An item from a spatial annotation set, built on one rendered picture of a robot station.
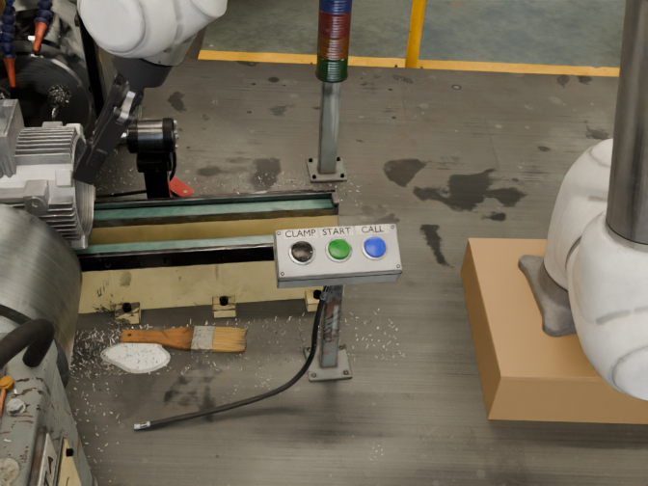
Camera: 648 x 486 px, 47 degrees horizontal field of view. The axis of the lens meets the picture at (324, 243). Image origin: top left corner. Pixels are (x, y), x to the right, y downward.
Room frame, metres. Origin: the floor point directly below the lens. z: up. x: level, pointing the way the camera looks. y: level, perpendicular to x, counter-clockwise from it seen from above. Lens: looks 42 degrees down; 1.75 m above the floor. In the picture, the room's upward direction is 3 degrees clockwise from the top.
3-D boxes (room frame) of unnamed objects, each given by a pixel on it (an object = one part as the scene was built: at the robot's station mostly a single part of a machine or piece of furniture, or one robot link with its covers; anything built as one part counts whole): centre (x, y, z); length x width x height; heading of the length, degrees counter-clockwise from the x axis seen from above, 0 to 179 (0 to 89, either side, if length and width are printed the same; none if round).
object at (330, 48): (1.30, 0.00, 1.10); 0.06 x 0.06 x 0.04
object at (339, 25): (1.30, 0.00, 1.14); 0.06 x 0.06 x 0.04
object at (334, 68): (1.30, 0.00, 1.05); 0.06 x 0.06 x 0.04
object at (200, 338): (0.81, 0.22, 0.80); 0.21 x 0.05 x 0.01; 92
